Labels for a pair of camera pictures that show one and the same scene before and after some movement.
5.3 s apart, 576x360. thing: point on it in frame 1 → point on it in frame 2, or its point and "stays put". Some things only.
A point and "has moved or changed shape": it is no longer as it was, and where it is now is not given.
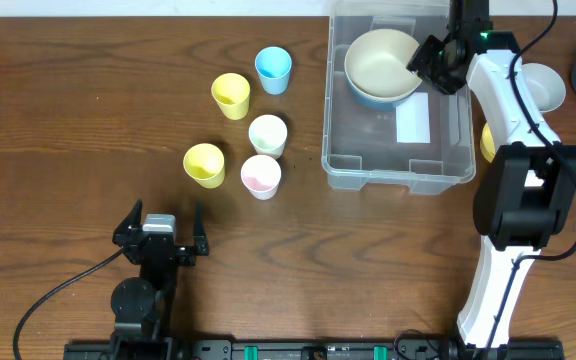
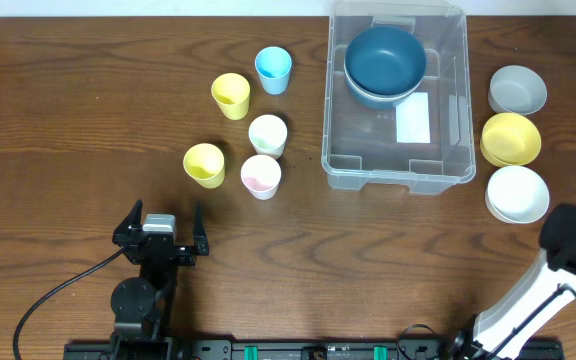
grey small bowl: x=547 y=86 has moved or changed shape
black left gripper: x=159 y=248 stays put
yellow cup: x=205 y=163 stays put
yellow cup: x=231 y=92 stays put
